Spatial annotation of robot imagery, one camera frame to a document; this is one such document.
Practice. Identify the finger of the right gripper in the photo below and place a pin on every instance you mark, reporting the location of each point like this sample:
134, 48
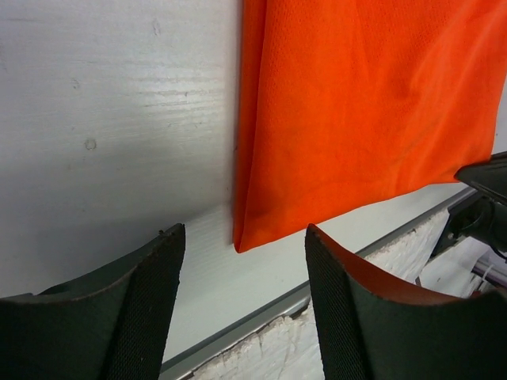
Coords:
489, 177

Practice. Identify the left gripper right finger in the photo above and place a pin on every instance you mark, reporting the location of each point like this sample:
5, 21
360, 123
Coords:
374, 325

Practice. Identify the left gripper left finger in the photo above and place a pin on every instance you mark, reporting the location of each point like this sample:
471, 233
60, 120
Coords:
111, 323

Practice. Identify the orange t-shirt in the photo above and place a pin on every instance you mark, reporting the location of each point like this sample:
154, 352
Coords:
347, 103

